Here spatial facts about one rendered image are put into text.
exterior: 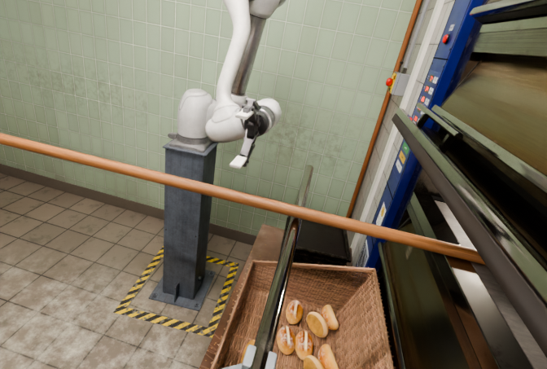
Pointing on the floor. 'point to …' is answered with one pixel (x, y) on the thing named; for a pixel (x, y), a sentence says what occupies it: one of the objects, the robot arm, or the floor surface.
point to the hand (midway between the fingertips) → (238, 141)
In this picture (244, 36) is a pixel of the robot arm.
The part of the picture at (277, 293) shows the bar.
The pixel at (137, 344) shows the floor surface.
